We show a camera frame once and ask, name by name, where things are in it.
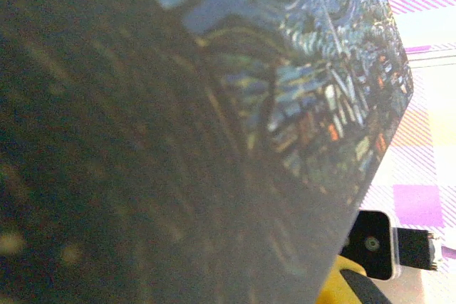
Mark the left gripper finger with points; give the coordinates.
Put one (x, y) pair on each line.
(363, 288)

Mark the starry night tin box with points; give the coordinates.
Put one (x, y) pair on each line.
(213, 104)

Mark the yellow plastic piece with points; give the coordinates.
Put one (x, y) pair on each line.
(342, 265)

